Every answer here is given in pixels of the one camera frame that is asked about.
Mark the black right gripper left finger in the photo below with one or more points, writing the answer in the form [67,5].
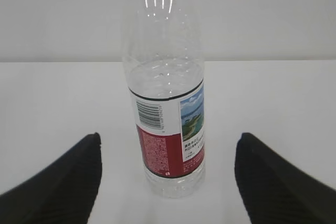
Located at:
[63,192]

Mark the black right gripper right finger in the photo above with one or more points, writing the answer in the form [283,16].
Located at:
[275,191]

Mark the clear water bottle red label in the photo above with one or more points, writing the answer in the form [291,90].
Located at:
[164,68]

